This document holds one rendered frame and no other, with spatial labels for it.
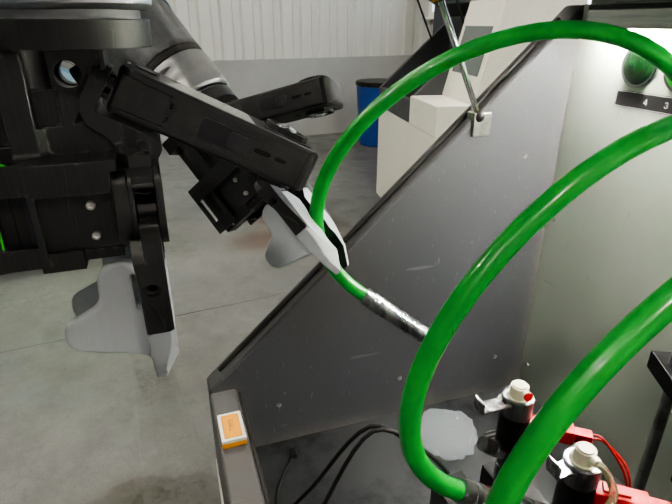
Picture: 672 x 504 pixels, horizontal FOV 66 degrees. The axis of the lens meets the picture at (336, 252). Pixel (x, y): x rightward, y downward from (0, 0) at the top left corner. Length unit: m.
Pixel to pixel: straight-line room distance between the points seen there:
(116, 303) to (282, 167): 0.12
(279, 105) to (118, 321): 0.26
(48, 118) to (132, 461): 1.87
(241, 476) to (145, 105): 0.47
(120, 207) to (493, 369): 0.79
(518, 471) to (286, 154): 0.20
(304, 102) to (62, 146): 0.25
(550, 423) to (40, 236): 0.25
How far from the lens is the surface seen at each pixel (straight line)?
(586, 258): 0.82
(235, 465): 0.67
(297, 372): 0.79
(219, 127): 0.29
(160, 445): 2.14
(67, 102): 0.29
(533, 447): 0.26
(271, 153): 0.29
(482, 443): 0.53
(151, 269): 0.28
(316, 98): 0.48
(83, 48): 0.27
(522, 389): 0.50
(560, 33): 0.48
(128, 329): 0.33
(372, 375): 0.84
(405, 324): 0.54
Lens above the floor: 1.43
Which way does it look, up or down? 24 degrees down
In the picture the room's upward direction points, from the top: straight up
